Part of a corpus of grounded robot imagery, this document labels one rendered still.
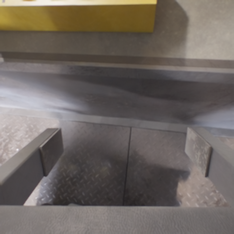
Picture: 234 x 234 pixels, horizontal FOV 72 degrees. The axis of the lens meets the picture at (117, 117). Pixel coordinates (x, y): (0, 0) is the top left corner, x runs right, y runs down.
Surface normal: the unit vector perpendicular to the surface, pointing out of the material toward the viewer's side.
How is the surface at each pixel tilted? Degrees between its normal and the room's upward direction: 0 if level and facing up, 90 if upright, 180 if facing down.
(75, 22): 90
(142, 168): 0
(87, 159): 0
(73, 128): 0
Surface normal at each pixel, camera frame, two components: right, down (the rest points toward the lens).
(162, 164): -0.14, -0.12
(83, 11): -0.11, 0.99
